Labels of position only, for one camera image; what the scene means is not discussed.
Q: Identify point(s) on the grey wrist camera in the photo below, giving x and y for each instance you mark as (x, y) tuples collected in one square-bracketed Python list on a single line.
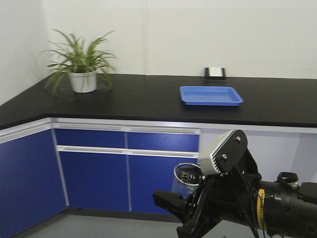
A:
[(223, 153)]

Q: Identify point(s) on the blue lab cabinet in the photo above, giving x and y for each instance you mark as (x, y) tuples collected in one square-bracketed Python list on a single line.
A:
[(51, 164)]

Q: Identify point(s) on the black and white wall socket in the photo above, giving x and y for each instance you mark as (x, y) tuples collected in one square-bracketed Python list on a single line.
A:
[(214, 73)]

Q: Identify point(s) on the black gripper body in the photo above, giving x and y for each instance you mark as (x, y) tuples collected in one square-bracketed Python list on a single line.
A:
[(229, 197)]

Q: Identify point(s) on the clear glass beaker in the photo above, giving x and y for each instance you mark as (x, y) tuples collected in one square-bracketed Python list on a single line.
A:
[(186, 178)]

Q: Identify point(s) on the blue plastic tray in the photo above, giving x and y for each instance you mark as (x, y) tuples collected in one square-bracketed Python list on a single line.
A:
[(210, 96)]

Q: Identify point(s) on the green spider plant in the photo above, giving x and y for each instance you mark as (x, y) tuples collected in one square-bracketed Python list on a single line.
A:
[(74, 56)]

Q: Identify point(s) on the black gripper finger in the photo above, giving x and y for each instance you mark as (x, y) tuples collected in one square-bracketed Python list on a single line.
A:
[(174, 203)]

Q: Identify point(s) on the white plant pot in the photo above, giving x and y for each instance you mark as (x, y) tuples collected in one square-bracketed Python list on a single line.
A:
[(83, 82)]

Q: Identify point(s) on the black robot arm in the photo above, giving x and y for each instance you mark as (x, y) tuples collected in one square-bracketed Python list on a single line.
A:
[(284, 209)]

